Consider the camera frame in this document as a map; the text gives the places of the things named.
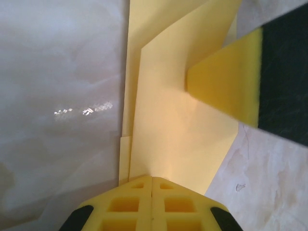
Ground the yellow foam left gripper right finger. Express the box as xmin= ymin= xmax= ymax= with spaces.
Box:
xmin=152 ymin=177 xmax=241 ymax=231

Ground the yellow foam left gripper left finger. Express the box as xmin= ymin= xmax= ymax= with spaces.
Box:
xmin=61 ymin=175 xmax=152 ymax=231

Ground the pale yellow square paper sheet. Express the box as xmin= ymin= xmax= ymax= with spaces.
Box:
xmin=118 ymin=0 xmax=243 ymax=195

